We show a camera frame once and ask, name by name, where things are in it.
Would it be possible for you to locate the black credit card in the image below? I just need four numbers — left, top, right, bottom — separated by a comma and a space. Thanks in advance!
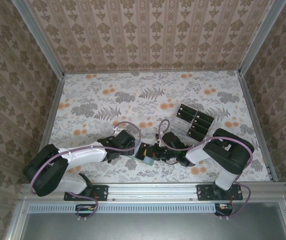
190, 122, 211, 135
193, 116, 213, 129
179, 103, 198, 114
176, 109, 196, 124
196, 111, 215, 123
186, 127, 208, 142

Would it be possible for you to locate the clear acrylic card stand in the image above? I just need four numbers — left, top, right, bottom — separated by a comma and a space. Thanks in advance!
169, 103, 215, 143

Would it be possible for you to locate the grey metal plate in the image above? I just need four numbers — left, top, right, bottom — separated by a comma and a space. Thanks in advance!
20, 212, 286, 240

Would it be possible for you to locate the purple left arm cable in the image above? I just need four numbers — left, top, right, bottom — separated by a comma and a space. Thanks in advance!
30, 121, 143, 222

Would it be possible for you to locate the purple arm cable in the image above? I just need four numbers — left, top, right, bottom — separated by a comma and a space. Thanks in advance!
158, 118, 254, 221
30, 121, 143, 222

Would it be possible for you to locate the aluminium mounting rail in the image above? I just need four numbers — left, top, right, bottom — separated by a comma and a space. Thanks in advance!
20, 181, 286, 202

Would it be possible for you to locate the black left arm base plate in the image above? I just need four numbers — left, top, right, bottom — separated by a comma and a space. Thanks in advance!
64, 184, 109, 202

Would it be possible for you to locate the grey slotted cable duct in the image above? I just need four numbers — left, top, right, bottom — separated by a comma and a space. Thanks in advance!
29, 202, 217, 214

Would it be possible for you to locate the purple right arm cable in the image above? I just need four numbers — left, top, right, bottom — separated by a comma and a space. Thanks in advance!
158, 118, 254, 221

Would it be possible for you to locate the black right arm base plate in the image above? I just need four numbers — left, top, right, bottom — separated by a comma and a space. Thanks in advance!
197, 184, 243, 202

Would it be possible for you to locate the black electronics box with wires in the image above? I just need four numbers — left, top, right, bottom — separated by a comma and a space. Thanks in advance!
75, 203, 96, 213
214, 203, 234, 216

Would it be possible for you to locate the aluminium table side rail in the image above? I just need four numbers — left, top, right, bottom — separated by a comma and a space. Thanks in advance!
31, 73, 66, 185
237, 72, 279, 183

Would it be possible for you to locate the aluminium frame post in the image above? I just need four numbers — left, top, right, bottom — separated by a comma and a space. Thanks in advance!
14, 0, 66, 77
238, 0, 286, 76

